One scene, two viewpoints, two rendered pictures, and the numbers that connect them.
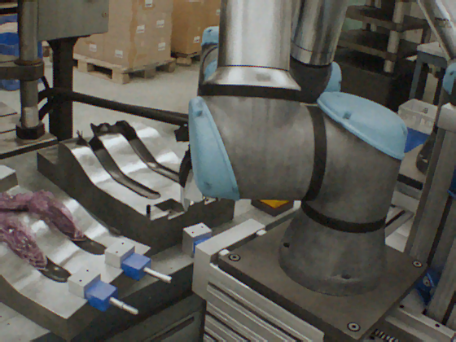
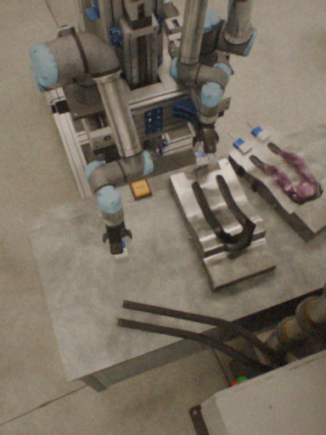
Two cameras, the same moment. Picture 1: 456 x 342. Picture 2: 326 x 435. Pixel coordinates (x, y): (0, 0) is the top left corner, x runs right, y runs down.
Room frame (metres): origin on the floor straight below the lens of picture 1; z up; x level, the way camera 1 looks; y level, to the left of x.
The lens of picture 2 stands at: (1.96, 0.44, 2.56)
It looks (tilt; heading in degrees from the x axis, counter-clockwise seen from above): 65 degrees down; 210
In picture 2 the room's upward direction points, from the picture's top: 1 degrees clockwise
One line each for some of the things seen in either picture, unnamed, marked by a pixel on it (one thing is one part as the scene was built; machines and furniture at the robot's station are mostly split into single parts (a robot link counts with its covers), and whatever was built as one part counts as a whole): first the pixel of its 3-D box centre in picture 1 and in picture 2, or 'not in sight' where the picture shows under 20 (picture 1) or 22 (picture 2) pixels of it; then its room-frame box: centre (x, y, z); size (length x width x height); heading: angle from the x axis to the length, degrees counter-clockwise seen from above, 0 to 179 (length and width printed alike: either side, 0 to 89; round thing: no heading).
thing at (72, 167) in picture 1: (128, 169); (221, 219); (1.15, 0.26, 0.87); 0.50 x 0.26 x 0.14; 50
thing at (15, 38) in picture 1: (9, 49); not in sight; (4.50, 2.24, 0.32); 0.60 x 0.41 x 0.22; 60
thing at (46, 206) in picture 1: (18, 215); (291, 173); (0.82, 0.41, 0.90); 0.26 x 0.18 x 0.08; 67
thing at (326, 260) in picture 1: (338, 232); (201, 51); (0.59, -0.15, 1.09); 0.15 x 0.15 x 0.10
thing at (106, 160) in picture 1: (129, 155); (223, 210); (1.13, 0.25, 0.92); 0.35 x 0.16 x 0.09; 50
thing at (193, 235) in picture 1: (209, 251); (199, 155); (0.90, 0.02, 0.83); 0.13 x 0.05 x 0.05; 41
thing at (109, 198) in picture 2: not in sight; (109, 202); (1.45, -0.04, 1.23); 0.09 x 0.08 x 0.11; 54
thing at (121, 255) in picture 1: (140, 268); (238, 143); (0.77, 0.15, 0.86); 0.13 x 0.05 x 0.05; 67
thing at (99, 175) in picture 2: not in sight; (104, 177); (1.38, -0.11, 1.22); 0.11 x 0.11 x 0.08; 54
